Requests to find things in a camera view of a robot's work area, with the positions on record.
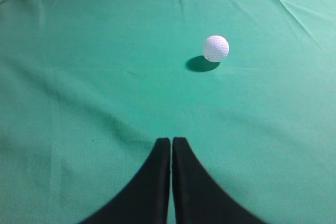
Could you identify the green cloth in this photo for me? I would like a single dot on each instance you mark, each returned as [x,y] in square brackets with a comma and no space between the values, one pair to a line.
[87,86]

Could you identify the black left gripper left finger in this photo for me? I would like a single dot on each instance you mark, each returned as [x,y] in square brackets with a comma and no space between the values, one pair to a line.
[145,198]

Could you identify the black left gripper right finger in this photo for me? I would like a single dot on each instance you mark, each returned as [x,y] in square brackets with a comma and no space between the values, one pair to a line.
[197,197]

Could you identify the white dimpled golf ball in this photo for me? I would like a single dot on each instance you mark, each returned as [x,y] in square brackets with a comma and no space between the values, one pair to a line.
[215,48]

